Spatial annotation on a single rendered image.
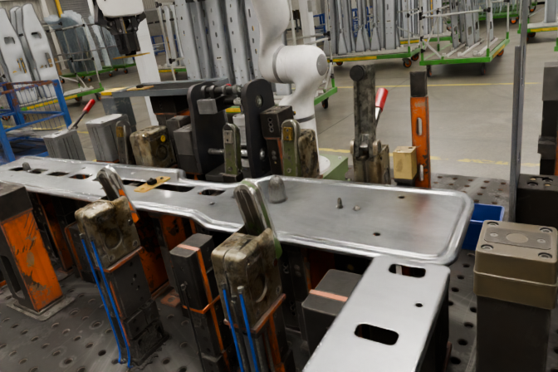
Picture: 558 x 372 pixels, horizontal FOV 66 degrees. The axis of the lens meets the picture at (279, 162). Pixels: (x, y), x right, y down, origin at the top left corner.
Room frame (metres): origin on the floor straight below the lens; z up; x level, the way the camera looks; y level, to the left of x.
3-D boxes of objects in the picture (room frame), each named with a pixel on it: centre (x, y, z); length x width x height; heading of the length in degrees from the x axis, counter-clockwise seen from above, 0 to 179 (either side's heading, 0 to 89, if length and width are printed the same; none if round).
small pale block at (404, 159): (0.73, -0.23, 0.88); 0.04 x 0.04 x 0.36; 56
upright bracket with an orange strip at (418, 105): (0.74, -0.26, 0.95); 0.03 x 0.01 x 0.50; 56
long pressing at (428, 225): (0.93, 0.32, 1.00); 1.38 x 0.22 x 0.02; 56
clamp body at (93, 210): (0.75, 0.34, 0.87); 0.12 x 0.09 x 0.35; 146
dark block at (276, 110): (0.98, -0.01, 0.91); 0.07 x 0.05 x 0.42; 146
